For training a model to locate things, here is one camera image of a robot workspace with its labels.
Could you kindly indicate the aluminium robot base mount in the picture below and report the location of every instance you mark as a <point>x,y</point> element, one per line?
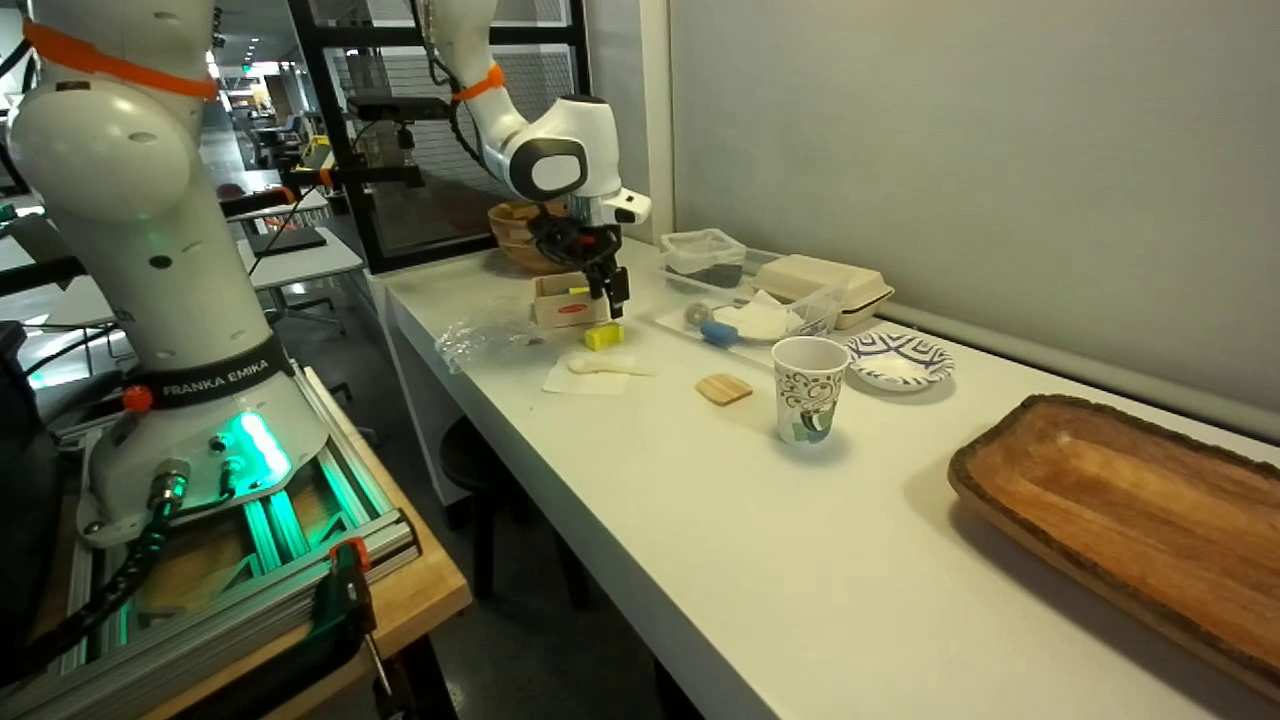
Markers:
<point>226,614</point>

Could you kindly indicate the wooden serving tray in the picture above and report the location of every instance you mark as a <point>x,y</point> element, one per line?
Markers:
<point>1173,529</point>

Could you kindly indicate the small wooden square tile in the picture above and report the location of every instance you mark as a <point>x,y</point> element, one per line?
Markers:
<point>720,390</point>

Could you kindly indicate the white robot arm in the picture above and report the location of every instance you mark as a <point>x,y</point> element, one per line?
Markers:
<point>111,145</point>

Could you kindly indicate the yellow arch block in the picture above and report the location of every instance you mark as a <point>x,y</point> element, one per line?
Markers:
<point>601,338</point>

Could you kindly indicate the green clamp with orange handle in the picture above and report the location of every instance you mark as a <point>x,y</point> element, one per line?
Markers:
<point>342,614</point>

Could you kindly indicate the small clear plastic container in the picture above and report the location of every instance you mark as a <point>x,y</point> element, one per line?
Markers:
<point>700,250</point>

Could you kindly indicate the clear plastic tray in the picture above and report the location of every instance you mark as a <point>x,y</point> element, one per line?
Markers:
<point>731,309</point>

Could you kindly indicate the white paper napkin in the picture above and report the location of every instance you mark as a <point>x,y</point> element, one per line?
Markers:
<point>586,374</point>

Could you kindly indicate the patterned paper plate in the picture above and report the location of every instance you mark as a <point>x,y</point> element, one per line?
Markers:
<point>896,361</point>

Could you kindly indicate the black metal frame rack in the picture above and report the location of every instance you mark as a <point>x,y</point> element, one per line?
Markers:
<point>427,134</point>

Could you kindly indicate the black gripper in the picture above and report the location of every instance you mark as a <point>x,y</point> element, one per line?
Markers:
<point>586,250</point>

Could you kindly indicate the clear plastic bag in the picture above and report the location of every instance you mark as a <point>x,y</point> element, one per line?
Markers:
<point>487,332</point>

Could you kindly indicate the woven wicker basket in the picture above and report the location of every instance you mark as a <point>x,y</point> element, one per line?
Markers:
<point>515,236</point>

